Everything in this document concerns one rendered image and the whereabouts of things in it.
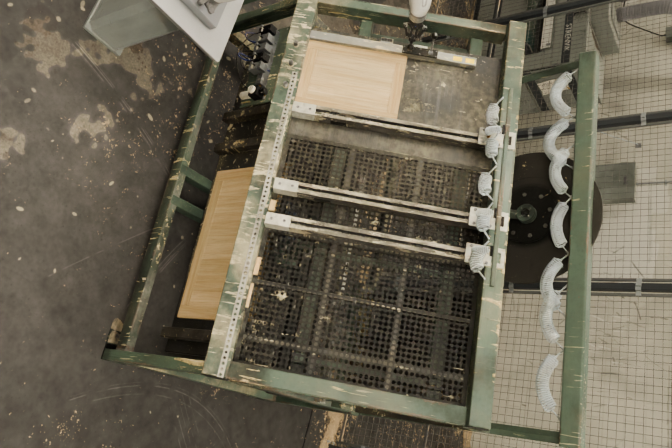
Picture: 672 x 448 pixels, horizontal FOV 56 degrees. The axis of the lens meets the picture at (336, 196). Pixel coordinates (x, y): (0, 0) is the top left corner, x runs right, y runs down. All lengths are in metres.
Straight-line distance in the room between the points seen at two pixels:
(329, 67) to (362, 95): 0.25
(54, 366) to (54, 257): 0.54
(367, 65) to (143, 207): 1.53
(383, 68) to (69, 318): 2.14
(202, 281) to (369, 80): 1.45
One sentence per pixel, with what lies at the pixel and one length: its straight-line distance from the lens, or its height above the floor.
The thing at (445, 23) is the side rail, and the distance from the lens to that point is 3.78.
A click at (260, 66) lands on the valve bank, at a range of 3.50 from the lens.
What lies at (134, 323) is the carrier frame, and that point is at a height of 0.18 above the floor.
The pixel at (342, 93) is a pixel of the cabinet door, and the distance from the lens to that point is 3.50.
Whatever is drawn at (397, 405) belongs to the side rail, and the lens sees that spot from 3.00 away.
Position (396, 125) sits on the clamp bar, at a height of 1.37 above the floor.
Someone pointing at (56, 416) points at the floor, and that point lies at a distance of 3.60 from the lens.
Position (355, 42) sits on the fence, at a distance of 3.65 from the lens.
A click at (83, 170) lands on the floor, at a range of 3.61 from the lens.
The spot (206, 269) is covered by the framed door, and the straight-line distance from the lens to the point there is 3.60.
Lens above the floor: 3.01
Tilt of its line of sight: 35 degrees down
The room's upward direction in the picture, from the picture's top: 85 degrees clockwise
